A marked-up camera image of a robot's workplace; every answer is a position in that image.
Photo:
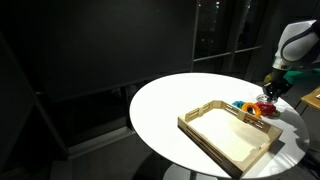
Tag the grey window frame rail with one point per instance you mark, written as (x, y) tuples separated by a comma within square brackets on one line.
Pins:
[(213, 56)]

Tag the green wrist mount part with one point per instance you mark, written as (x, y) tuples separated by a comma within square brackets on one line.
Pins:
[(300, 75)]

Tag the yellow box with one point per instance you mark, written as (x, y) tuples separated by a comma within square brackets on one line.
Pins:
[(266, 78)]

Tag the light wooden tray box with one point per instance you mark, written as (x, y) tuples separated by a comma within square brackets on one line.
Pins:
[(233, 133)]

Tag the black partition panel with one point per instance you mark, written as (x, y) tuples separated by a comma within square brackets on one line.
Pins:
[(113, 46)]

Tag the white table pedestal base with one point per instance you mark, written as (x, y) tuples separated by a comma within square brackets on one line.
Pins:
[(176, 173)]

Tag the wooden side table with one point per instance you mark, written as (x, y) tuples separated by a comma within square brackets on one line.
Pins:
[(311, 98)]

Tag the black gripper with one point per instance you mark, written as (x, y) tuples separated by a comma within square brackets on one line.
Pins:
[(277, 83)]

